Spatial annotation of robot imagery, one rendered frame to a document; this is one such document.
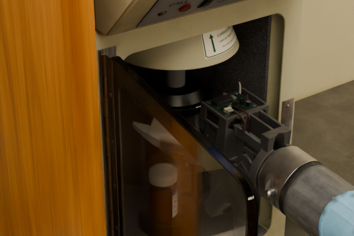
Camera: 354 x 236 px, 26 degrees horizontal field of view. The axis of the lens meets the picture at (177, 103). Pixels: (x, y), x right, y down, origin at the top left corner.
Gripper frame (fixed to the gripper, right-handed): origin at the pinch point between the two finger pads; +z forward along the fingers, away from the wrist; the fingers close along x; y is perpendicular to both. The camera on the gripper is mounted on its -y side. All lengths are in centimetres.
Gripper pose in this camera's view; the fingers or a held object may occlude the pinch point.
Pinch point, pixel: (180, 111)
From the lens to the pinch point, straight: 108.5
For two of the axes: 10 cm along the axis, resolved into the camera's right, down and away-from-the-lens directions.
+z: -5.8, -4.4, 6.8
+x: -8.1, 2.7, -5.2
